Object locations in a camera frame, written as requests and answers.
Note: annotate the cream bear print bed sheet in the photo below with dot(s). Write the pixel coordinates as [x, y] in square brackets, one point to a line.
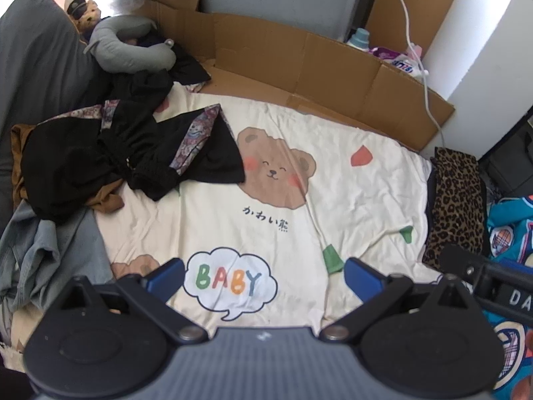
[333, 183]

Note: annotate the purple and white refill pouch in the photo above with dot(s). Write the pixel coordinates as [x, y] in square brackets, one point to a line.
[399, 60]

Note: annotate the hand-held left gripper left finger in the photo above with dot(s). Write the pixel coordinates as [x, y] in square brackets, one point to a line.
[166, 276]

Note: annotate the plush bear toy with hat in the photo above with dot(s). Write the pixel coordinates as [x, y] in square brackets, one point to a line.
[85, 14]

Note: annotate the dark furniture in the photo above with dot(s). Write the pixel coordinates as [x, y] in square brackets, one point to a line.
[510, 162]

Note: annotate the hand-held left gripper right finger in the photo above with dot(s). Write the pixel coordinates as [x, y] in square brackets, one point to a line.
[362, 277]

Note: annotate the grey-blue denim garment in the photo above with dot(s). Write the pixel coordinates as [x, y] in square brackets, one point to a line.
[46, 250]

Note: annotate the black garment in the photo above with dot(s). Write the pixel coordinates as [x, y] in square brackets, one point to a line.
[183, 68]

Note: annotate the dark grey pillow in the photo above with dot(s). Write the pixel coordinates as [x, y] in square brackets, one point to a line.
[37, 66]

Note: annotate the leopard print cloth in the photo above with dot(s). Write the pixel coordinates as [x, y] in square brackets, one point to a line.
[456, 200]

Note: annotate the upright cardboard panel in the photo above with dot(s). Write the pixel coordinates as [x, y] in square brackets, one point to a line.
[416, 0]

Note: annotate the detergent bottle with blue cap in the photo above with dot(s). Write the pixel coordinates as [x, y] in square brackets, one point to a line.
[358, 41]

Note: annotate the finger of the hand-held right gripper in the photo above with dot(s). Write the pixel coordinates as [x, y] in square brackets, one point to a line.
[462, 263]

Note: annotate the flattened cardboard box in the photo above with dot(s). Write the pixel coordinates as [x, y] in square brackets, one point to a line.
[316, 62]

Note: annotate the grey garment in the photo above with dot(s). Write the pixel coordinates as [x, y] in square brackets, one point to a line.
[120, 46]

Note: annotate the black shorts with patterned trim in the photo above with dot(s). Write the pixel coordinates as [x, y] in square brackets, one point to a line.
[137, 150]

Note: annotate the brown garment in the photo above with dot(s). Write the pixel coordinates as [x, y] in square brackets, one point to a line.
[108, 202]

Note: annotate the teal printed blanket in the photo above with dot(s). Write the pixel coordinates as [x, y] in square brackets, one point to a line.
[514, 225]

